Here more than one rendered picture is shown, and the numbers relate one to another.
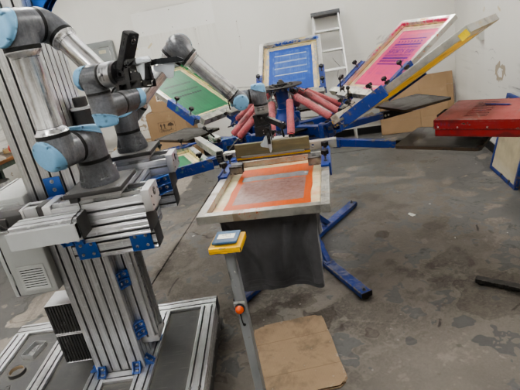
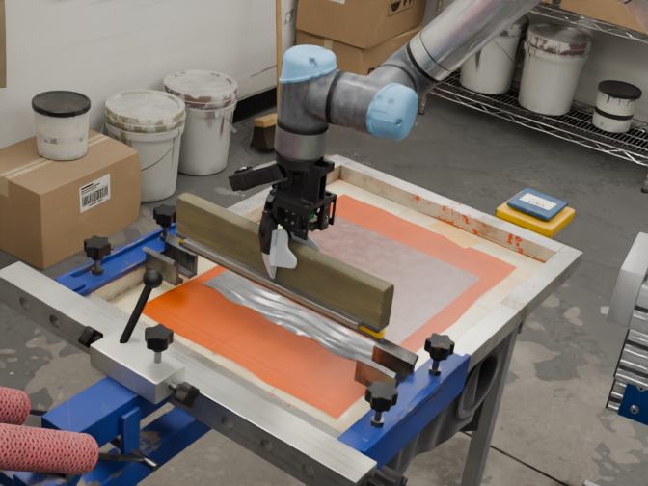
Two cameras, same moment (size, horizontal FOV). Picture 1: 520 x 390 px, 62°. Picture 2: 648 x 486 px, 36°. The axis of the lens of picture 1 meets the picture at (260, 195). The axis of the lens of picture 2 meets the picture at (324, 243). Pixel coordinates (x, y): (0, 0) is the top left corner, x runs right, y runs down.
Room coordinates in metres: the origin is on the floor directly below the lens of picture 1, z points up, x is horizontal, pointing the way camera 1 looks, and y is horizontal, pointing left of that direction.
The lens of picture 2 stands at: (3.52, 0.42, 1.89)
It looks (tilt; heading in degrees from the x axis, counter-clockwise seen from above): 30 degrees down; 201
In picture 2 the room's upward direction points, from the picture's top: 7 degrees clockwise
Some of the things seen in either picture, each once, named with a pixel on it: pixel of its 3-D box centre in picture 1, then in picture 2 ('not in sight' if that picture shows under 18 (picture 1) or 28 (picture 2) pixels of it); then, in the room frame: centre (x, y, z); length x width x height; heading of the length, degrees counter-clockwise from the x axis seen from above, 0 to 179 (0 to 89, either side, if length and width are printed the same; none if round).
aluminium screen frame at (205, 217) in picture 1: (271, 182); (341, 279); (2.10, -0.07, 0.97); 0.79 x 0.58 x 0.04; 168
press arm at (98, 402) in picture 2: not in sight; (107, 409); (2.65, -0.19, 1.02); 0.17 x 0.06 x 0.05; 168
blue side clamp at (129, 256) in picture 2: (326, 160); (132, 268); (2.28, -0.39, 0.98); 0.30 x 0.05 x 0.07; 168
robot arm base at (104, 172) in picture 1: (97, 169); not in sight; (1.67, 0.61, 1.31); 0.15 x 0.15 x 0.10
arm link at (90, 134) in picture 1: (86, 141); not in sight; (1.66, 0.61, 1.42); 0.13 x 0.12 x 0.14; 151
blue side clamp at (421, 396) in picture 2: (228, 172); (404, 411); (2.39, 0.15, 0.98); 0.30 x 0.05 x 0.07; 168
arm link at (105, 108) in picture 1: (107, 107); not in sight; (1.44, 0.43, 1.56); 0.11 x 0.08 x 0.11; 151
